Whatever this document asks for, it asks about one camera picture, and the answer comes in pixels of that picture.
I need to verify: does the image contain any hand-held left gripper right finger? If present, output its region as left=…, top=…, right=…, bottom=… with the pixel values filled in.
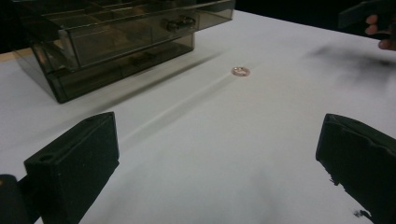
left=315, top=113, right=396, bottom=224

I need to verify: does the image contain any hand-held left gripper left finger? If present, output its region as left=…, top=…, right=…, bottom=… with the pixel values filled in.
left=23, top=111, right=120, bottom=224

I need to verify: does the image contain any smoky transparent drawer organizer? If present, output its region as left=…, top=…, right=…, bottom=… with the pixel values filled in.
left=12, top=0, right=236, bottom=105

